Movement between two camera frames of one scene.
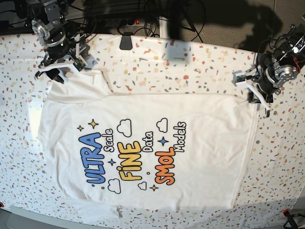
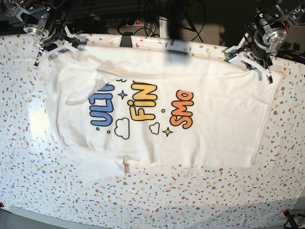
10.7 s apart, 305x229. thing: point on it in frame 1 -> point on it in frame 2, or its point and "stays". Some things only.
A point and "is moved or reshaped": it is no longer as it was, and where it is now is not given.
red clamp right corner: [286, 212] stays
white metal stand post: [163, 26] stays
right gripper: [267, 85] -> [252, 53]
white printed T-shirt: [103, 149] is moved or reshaped
